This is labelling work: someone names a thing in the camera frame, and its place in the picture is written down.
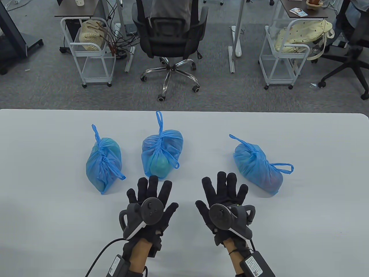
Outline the black mesh office chair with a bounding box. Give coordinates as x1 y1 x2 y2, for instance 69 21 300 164
132 0 208 102

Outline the black arm strap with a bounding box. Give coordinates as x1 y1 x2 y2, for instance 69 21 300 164
127 265 148 277

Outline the cream woven bag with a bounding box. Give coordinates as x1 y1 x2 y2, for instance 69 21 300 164
78 20 106 52

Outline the tangle of black cables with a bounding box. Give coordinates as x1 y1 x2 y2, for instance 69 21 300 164
102 0 142 59

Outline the white wheeled utility cart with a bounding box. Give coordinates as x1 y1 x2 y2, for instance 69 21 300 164
60 17 117 88
259 18 310 90

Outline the white metal desk leg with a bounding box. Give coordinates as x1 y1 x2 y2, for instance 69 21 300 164
228 0 246 74
115 0 136 73

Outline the black and white handheld controller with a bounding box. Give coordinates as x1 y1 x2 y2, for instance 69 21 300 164
119 197 164 240
208 203 256 240

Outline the person's left forearm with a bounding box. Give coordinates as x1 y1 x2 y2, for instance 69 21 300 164
128 239 153 274

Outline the person's right forearm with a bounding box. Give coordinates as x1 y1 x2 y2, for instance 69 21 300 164
224 238 245 277

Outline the blue plastic bag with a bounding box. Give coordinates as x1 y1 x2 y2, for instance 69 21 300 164
229 133 294 196
141 111 184 179
86 124 127 195

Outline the person's left hand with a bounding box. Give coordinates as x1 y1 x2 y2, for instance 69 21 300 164
123 175 179 259

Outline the black box with white label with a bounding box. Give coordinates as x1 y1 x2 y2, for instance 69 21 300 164
106 254 129 277
240 250 276 277

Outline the person's right hand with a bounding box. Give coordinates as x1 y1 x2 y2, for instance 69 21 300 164
195 171 251 254

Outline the black wheeled stand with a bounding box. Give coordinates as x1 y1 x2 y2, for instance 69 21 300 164
0 0 44 75

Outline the pale yellow cloth bag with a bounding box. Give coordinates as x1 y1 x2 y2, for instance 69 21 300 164
274 20 335 61

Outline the dark brown desk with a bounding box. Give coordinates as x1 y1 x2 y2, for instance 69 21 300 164
279 0 329 19
54 0 103 18

